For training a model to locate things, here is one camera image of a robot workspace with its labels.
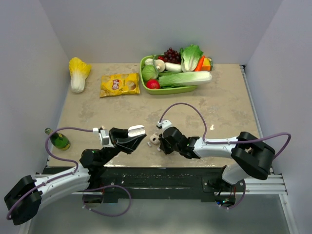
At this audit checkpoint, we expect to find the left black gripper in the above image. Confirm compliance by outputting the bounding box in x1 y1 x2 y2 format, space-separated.
100 127 146 165

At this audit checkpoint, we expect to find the white earbud charging case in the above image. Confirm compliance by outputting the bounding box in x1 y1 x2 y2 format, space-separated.
128 125 146 137

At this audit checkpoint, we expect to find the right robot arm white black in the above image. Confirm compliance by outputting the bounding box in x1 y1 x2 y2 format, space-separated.
159 127 275 192

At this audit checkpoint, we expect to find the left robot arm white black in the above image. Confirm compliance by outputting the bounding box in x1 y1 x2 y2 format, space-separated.
4 125 147 225

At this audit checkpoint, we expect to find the beige earbud case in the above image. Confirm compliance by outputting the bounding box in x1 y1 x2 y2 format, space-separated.
150 133 160 145

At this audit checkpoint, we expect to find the yellow Lays chips bag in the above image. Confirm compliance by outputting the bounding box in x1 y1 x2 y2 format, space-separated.
99 73 140 98

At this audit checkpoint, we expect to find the green plastic basket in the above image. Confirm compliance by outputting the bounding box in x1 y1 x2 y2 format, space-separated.
139 55 197 95

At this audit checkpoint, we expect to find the red apple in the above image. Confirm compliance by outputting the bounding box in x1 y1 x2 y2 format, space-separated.
146 79 161 89

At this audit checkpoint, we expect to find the green champagne bottle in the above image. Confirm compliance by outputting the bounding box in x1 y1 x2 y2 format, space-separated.
49 132 71 151

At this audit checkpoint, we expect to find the long white green cabbage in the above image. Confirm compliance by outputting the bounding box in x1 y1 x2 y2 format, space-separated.
158 71 212 88

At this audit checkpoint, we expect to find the round green cabbage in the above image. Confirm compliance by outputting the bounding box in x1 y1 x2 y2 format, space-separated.
141 65 158 82

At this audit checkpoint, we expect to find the yellow napa cabbage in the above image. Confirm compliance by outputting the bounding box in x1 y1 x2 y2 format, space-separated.
69 57 92 93

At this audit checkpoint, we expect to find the white daikon radish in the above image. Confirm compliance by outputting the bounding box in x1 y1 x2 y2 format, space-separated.
165 62 182 73

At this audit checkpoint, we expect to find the beige mushroom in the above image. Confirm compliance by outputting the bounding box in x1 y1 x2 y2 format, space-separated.
153 59 165 73

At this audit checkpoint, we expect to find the orange carrot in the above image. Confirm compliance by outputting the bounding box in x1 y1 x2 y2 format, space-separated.
194 56 205 72

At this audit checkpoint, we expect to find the purple grapes bunch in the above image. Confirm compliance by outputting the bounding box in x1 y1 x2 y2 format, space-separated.
161 47 181 64

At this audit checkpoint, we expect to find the orange pumpkin slice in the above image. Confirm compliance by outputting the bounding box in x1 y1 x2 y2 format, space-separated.
201 57 213 72

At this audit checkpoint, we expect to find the green leafy lettuce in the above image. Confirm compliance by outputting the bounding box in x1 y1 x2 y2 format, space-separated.
180 44 203 72

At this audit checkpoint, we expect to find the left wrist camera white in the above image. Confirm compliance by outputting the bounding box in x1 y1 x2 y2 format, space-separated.
93 127 114 148

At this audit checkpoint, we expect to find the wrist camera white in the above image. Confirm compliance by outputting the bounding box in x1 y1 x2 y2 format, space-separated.
156 120 172 131
93 127 114 148

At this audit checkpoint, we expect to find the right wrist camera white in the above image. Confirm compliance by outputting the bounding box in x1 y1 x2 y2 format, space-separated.
156 120 172 131

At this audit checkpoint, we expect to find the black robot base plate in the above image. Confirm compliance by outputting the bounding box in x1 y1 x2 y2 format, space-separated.
73 166 247 204

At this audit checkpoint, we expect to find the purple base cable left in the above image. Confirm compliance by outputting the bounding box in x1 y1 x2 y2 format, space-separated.
82 184 132 217

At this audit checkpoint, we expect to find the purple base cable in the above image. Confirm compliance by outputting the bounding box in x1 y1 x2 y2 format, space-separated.
218 180 247 210
82 184 132 217

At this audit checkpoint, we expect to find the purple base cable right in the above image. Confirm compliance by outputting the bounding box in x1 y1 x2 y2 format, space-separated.
218 180 247 210

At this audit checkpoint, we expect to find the aluminium frame rail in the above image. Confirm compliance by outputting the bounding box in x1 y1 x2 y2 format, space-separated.
239 64 288 195

